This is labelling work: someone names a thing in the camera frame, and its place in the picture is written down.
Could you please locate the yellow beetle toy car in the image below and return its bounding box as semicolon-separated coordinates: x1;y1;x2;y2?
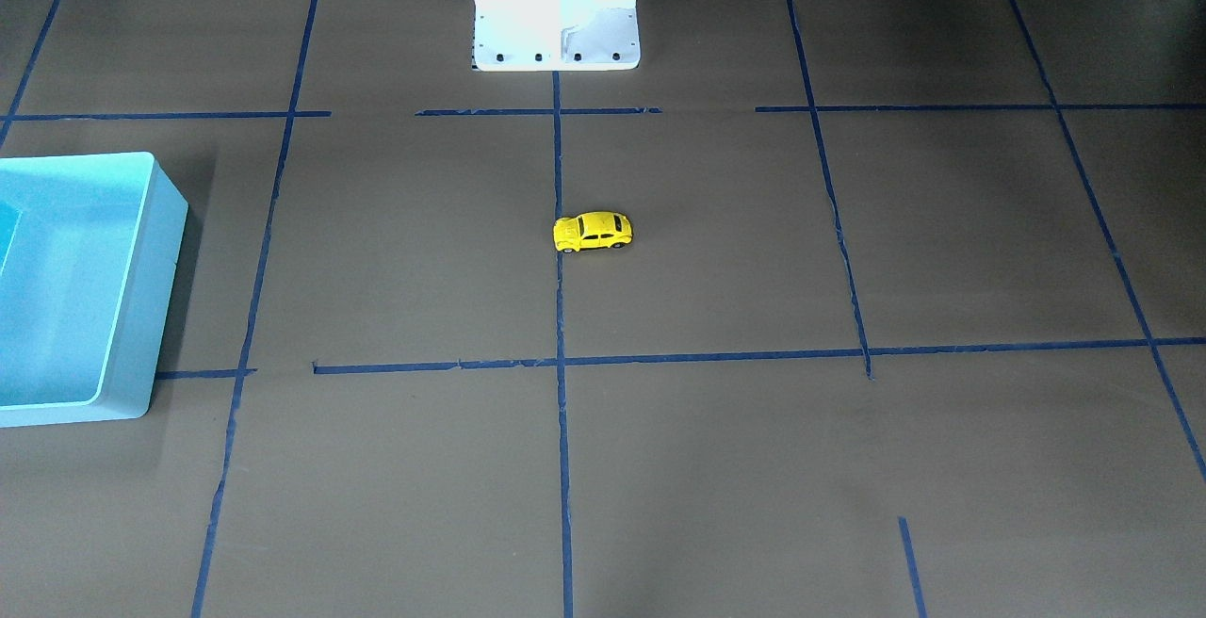
552;211;633;253

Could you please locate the light blue plastic bin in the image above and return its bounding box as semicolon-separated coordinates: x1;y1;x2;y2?
1;152;188;428

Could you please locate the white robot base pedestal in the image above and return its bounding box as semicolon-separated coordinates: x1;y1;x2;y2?
472;0;642;72

